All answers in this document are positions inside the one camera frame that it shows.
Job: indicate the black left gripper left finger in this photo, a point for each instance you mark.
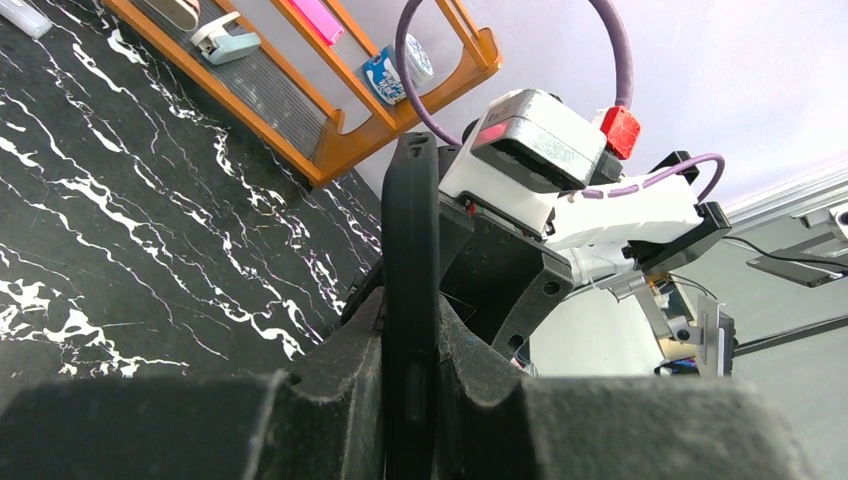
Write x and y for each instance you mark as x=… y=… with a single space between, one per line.
x=320 y=419

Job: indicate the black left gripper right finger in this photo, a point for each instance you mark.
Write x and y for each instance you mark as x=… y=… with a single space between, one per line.
x=500 y=423

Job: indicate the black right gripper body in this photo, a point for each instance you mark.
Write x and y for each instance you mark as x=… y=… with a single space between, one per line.
x=501 y=283

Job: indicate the black phone case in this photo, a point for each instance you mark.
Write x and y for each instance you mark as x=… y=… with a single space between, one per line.
x=410 y=235

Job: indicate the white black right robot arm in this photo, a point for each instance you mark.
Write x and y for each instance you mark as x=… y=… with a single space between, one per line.
x=625 y=227

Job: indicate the orange wooden shelf rack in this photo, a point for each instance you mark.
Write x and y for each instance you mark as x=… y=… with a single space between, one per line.
x=276 y=99

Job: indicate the pink flat box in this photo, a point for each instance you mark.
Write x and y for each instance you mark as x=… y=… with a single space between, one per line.
x=321 y=19

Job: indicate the white grey small device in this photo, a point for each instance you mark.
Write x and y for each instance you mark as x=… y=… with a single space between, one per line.
x=218 y=45

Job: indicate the cream white box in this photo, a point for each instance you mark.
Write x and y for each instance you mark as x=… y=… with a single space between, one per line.
x=183 y=14

